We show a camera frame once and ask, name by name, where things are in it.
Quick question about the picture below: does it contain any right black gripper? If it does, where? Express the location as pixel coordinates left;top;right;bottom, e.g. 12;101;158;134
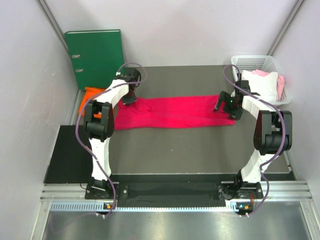
213;91;242;121

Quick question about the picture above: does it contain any aluminium frame rail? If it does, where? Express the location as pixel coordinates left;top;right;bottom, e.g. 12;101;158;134
40;181;313;213

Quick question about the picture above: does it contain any orange t shirt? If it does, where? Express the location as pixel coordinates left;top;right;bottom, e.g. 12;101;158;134
78;87;106;114

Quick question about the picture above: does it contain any white t shirt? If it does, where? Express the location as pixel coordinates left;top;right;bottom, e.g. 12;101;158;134
242;70;278;103

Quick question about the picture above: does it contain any green ring binder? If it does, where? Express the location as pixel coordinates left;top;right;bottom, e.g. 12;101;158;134
64;29;125;90

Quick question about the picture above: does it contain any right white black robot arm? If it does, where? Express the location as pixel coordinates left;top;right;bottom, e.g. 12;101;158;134
213;80;293;201

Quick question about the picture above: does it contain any magenta t shirt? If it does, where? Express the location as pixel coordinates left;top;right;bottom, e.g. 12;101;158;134
115;95;236;131

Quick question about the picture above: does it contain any white plastic basket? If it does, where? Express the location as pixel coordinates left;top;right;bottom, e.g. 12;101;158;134
231;55;291;106

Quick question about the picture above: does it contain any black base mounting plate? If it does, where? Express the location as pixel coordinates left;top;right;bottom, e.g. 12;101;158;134
91;173;264;208

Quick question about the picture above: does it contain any black mat left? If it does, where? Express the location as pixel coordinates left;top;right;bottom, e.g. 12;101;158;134
43;125;93;184

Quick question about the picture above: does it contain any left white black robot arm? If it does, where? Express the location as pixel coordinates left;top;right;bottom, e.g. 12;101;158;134
83;67;142;200

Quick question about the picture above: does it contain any light pink t shirt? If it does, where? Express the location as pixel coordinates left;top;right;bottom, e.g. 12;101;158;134
251;69;285;99

